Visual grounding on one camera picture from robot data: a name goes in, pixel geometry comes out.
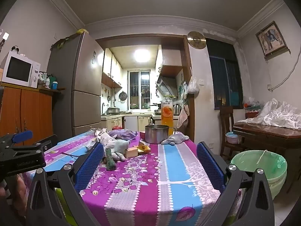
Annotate framed elephant picture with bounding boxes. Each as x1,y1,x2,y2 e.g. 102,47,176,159
255,21,290,59

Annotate yellow sponge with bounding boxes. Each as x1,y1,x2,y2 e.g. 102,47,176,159
124,147,139,158

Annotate white plastic sheet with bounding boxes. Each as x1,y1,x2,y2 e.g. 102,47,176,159
240,98,301,130

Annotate steel pot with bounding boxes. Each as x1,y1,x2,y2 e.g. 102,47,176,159
144,124,176,144

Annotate gold wall clock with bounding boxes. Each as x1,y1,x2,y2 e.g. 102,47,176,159
187,31,207,50

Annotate white grey glove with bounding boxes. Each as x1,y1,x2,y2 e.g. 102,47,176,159
103,139,131,162

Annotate white cord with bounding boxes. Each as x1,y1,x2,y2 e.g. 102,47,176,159
257,150,268,165

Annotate white microwave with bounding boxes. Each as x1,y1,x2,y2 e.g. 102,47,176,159
1,51,41,89

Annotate green plastic bin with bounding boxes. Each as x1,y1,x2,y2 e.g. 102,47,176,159
230,150,288,200

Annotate person's left hand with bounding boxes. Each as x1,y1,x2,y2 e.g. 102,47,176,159
0,173,32,217

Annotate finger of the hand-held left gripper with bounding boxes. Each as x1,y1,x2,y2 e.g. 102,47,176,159
9,134,58,152
0,130,33,149

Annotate floral purple tablecloth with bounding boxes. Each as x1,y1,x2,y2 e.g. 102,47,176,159
25,128,242,226

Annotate dark wooden table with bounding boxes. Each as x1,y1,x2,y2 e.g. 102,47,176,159
233,119,301,189

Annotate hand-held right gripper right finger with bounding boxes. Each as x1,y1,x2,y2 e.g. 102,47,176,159
196,142,275,226

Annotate purple plastic bag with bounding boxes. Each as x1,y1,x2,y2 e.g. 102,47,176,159
109,129,139,140

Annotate orange carton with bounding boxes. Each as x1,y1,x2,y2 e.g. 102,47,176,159
138,142,151,155

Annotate pink hanging towel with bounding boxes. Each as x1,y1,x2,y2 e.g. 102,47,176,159
177,104,190,129

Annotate grey cloth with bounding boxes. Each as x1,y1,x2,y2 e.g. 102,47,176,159
160,133,190,146

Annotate dark room window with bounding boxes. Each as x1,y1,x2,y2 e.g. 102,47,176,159
206,38,243,110

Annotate orange wooden cabinet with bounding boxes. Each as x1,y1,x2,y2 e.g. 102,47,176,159
0,82,62,142

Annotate cream kitchen counter cabinets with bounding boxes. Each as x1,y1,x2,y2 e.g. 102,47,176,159
101,113,152,132

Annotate white hanging plastic bag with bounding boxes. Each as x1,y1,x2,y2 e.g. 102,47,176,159
187,75,200,94

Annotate white wall cable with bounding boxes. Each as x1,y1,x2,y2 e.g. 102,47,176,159
268,49,301,92

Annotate orange juice bottle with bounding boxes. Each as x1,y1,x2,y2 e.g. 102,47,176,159
161,92,174,137

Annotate cream wall cabinets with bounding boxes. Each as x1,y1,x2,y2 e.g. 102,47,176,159
102,48,123,89

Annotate wooden chair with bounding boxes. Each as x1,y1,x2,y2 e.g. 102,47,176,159
220,106,246,162

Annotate barred kitchen window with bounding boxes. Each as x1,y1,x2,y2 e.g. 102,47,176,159
128,70,151,110

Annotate small plastic basin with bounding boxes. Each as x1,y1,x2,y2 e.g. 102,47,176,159
225,132,240,144

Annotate steel range hood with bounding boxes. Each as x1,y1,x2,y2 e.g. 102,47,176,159
156,76,178,96

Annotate kitchen ceiling light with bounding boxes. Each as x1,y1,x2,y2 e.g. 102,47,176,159
134,49,151,64

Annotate wooden door frame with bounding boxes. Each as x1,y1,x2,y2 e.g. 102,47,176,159
95,35,195,142

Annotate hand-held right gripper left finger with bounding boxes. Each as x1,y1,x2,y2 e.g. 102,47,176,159
26,142,111,226

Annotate grey refrigerator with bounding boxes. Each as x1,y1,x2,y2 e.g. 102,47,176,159
46,31,105,137

